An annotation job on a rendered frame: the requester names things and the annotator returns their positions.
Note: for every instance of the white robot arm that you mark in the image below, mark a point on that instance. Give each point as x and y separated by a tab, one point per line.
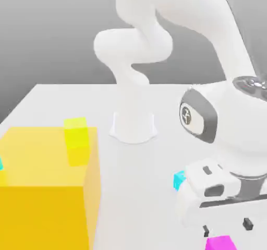
194	24

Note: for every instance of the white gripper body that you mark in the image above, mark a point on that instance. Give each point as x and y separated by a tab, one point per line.
192	210

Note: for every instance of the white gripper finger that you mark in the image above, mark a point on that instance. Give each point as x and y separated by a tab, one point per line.
206	231
248	224

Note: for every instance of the small cyan cube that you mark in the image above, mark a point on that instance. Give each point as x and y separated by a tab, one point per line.
179	180
1	164

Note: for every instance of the large orange box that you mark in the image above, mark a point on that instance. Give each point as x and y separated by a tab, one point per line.
41	212

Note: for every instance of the small magenta cube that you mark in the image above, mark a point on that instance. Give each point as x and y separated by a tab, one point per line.
221	243

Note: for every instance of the small yellow cube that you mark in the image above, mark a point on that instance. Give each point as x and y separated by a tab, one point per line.
76	135

